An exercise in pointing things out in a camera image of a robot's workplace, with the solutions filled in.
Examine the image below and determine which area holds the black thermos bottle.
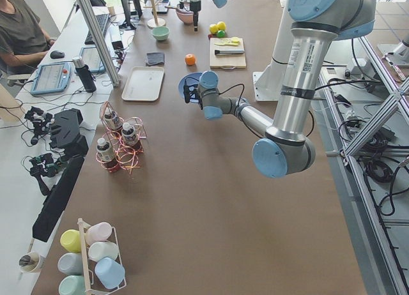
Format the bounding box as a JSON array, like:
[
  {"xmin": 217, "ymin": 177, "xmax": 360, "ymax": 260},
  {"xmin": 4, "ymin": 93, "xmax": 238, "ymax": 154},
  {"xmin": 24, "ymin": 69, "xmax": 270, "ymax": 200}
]
[{"xmin": 72, "ymin": 56, "xmax": 96, "ymax": 93}]

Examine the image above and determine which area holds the grey cup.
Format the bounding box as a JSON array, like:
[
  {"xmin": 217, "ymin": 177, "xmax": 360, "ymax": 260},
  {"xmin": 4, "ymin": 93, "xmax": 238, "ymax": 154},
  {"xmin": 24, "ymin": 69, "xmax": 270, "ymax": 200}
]
[{"xmin": 58, "ymin": 252, "xmax": 83, "ymax": 276}]

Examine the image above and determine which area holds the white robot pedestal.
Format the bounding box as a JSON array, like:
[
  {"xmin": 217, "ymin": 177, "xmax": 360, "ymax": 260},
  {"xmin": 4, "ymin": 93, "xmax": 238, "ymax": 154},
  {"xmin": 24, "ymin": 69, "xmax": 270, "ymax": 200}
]
[{"xmin": 253, "ymin": 6, "xmax": 293, "ymax": 102}]

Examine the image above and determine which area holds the blue teach pendant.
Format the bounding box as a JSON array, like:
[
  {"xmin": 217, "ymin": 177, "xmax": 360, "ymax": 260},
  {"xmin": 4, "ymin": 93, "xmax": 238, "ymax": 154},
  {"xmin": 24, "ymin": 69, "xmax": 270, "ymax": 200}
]
[
  {"xmin": 30, "ymin": 62, "xmax": 71, "ymax": 96},
  {"xmin": 80, "ymin": 46, "xmax": 105, "ymax": 74}
]

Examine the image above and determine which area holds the pink bowl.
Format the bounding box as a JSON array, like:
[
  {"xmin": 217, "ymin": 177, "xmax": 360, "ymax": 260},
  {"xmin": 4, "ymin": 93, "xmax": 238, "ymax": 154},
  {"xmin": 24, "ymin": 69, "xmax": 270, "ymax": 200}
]
[{"xmin": 176, "ymin": 8, "xmax": 193, "ymax": 24}]

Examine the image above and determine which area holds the grey folded cloth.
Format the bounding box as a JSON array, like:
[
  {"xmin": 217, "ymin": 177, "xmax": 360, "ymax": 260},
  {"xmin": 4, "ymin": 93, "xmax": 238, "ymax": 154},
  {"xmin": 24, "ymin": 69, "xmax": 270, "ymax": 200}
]
[{"xmin": 146, "ymin": 52, "xmax": 165, "ymax": 66}]

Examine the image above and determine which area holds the black computer mouse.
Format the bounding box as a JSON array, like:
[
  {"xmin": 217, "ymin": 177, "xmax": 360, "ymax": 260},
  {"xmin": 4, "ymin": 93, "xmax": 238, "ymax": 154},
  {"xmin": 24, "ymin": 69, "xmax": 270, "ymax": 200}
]
[{"xmin": 50, "ymin": 50, "xmax": 65, "ymax": 59}]

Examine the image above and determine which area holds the paper cup with tools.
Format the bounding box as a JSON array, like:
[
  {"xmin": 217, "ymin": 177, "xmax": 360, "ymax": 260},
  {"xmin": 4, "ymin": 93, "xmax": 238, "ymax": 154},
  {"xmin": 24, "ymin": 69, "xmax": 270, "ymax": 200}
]
[{"xmin": 19, "ymin": 252, "xmax": 45, "ymax": 273}]

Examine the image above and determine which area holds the wooden cutting board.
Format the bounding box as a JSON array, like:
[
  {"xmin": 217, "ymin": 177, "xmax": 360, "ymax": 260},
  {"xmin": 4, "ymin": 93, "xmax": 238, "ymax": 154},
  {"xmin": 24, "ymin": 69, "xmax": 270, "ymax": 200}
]
[{"xmin": 210, "ymin": 37, "xmax": 247, "ymax": 69}]

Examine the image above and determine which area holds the yellow cup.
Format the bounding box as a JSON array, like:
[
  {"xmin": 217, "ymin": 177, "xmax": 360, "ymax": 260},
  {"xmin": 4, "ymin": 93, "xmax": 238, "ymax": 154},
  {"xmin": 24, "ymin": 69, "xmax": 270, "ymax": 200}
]
[{"xmin": 60, "ymin": 229, "xmax": 81, "ymax": 253}]

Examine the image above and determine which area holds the yellow lemon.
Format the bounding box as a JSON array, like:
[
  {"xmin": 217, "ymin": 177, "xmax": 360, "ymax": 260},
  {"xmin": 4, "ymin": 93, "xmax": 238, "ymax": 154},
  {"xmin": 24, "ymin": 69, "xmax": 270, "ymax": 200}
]
[
  {"xmin": 209, "ymin": 24, "xmax": 219, "ymax": 34},
  {"xmin": 217, "ymin": 21, "xmax": 226, "ymax": 31}
]

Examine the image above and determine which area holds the white wire cup rack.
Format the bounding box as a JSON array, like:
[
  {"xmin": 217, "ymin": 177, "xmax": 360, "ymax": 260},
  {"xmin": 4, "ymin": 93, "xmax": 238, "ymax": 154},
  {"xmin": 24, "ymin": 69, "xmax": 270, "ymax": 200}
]
[{"xmin": 77, "ymin": 218, "xmax": 128, "ymax": 295}]

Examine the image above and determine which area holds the blue cup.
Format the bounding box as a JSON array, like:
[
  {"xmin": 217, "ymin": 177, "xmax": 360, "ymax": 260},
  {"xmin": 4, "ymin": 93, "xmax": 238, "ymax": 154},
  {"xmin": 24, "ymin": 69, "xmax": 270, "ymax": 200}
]
[{"xmin": 95, "ymin": 257, "xmax": 125, "ymax": 289}]

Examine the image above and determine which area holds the pink cup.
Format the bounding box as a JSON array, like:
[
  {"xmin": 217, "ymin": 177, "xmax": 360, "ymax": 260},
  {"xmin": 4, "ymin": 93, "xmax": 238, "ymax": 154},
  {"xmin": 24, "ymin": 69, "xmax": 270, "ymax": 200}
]
[{"xmin": 85, "ymin": 222, "xmax": 112, "ymax": 245}]

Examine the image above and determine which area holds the copper wire bottle rack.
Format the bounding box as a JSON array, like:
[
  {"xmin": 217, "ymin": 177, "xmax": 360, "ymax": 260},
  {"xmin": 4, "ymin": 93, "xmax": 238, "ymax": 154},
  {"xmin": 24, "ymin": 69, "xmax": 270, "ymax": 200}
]
[{"xmin": 95, "ymin": 102, "xmax": 147, "ymax": 174}]

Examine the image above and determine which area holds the green lime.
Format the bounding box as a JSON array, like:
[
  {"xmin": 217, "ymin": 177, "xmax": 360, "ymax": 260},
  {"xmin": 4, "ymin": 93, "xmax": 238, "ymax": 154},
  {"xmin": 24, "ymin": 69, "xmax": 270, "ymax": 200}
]
[{"xmin": 216, "ymin": 30, "xmax": 226, "ymax": 38}]

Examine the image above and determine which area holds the blue round plate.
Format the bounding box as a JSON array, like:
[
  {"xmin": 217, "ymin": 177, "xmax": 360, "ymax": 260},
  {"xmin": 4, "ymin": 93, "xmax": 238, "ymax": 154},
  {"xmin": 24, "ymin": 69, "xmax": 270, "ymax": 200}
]
[{"xmin": 178, "ymin": 72, "xmax": 202, "ymax": 104}]

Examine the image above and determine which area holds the mint green cup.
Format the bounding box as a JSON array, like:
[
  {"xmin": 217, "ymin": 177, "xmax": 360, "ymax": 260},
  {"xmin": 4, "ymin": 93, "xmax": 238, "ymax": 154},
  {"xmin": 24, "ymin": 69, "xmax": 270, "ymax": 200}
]
[{"xmin": 58, "ymin": 275, "xmax": 86, "ymax": 295}]

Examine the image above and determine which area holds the black keyboard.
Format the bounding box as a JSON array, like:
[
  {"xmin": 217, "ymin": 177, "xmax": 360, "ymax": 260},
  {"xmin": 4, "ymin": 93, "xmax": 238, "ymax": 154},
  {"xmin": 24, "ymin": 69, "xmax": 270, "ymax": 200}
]
[{"xmin": 84, "ymin": 13, "xmax": 110, "ymax": 45}]

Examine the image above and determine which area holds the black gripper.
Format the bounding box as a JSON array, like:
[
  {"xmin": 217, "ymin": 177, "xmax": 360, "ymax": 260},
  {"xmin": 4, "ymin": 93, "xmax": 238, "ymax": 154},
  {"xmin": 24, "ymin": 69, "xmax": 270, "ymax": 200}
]
[
  {"xmin": 183, "ymin": 77, "xmax": 203, "ymax": 109},
  {"xmin": 178, "ymin": 0, "xmax": 201, "ymax": 32}
]

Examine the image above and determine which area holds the wooden cup tree stand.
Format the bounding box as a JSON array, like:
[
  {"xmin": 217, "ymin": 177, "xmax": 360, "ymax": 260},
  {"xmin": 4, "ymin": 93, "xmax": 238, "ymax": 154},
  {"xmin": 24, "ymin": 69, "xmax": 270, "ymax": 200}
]
[{"xmin": 147, "ymin": 0, "xmax": 166, "ymax": 29}]

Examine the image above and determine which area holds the cream serving tray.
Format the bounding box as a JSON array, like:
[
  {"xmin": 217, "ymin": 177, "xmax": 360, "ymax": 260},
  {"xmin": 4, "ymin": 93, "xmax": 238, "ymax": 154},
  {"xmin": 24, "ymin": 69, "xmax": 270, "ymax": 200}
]
[{"xmin": 121, "ymin": 66, "xmax": 164, "ymax": 102}]

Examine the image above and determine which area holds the black foam case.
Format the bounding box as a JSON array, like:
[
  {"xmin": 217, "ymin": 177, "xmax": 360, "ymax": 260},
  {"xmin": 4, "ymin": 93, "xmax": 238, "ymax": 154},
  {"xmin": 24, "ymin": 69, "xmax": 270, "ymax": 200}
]
[{"xmin": 50, "ymin": 108, "xmax": 89, "ymax": 157}]

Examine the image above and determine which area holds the seated person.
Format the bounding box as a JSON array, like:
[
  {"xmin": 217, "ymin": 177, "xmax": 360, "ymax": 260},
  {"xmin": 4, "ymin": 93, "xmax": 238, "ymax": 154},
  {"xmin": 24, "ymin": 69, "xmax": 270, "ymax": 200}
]
[{"xmin": 1, "ymin": 0, "xmax": 55, "ymax": 75}]

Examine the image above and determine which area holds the steel muddler rod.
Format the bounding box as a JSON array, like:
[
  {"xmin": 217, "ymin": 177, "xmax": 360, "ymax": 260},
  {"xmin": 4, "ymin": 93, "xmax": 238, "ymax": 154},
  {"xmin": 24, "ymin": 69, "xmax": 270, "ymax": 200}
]
[{"xmin": 214, "ymin": 49, "xmax": 245, "ymax": 56}]

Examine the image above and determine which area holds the orange mandarin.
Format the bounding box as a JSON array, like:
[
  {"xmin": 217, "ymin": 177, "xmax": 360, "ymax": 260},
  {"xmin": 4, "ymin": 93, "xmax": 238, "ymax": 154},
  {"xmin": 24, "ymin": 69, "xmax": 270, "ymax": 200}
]
[{"xmin": 184, "ymin": 54, "xmax": 196, "ymax": 66}]

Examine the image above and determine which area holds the dark drink bottle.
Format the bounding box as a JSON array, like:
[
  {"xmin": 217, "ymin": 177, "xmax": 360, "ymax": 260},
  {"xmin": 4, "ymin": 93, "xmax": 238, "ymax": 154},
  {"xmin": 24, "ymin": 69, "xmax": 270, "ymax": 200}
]
[
  {"xmin": 121, "ymin": 122, "xmax": 141, "ymax": 151},
  {"xmin": 96, "ymin": 137, "xmax": 120, "ymax": 172},
  {"xmin": 104, "ymin": 110, "xmax": 122, "ymax": 131}
]

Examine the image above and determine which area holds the white cup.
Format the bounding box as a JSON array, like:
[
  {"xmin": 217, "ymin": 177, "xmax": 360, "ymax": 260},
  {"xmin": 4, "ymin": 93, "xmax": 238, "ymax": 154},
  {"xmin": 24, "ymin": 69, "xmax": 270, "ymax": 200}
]
[{"xmin": 88, "ymin": 241, "xmax": 119, "ymax": 262}]

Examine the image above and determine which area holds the green bowl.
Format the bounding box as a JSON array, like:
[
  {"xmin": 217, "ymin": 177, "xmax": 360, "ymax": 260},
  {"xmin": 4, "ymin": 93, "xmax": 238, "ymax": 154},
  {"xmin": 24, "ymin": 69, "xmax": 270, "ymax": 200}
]
[{"xmin": 151, "ymin": 26, "xmax": 169, "ymax": 41}]

